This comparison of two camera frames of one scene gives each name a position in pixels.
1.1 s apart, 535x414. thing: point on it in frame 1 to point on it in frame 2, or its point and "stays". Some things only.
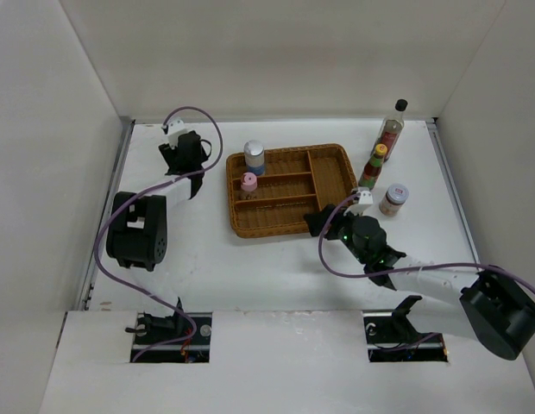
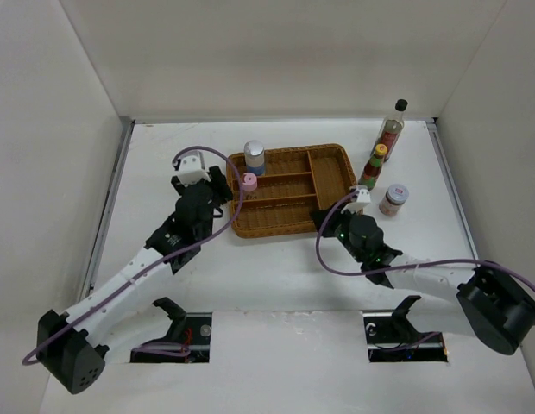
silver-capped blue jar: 254,156 stays
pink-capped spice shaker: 248,182 stays
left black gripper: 171,154 to 218,185
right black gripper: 315,220 stays
